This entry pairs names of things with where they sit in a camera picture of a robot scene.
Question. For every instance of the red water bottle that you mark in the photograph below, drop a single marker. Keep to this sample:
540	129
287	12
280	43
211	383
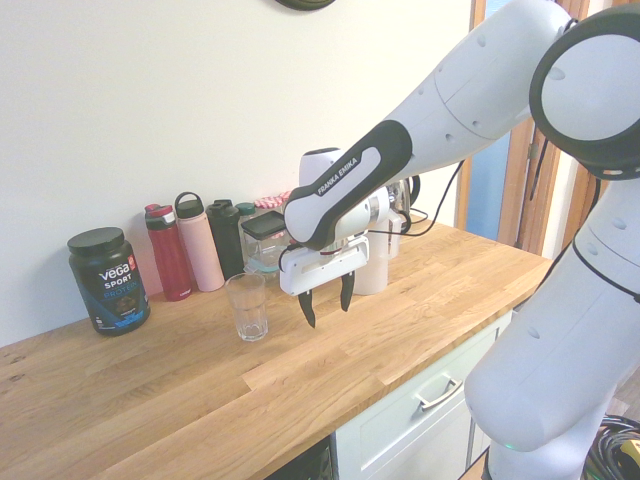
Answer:
170	255

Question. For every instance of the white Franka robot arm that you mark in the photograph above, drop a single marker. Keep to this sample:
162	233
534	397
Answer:
475	100

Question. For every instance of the pink water bottle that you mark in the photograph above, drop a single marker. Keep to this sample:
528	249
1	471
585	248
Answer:
200	250

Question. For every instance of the black shaker bottle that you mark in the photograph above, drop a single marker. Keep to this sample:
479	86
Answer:
225	240

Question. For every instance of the glass container teal lid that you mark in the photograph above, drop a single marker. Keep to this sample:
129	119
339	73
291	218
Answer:
265	267

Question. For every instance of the clear container black lid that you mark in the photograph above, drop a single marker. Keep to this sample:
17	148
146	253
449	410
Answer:
262	235

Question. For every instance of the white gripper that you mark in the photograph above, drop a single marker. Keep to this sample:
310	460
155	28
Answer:
320	270

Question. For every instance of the black steel dishwasher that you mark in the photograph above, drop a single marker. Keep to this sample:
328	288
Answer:
310	462

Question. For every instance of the translucent pitcher blue lid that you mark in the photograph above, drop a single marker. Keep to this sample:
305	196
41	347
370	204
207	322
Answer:
372	280

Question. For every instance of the jar red checkered lid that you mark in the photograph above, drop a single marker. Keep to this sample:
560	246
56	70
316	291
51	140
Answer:
270	202

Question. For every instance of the clear faceted drinking glass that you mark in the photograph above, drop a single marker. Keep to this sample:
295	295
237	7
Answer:
247	310

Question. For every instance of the black Vega protein tub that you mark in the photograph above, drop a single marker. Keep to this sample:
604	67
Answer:
110	285

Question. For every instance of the black round wall clock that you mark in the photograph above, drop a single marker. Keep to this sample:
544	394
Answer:
305	4

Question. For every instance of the steel electric kettle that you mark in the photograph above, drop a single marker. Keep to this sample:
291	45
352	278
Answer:
402	192

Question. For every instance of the wooden door frame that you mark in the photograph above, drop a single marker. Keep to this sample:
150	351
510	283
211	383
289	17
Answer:
520	200

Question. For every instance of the green-lidded clear jar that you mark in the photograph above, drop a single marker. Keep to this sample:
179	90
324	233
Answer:
246	210

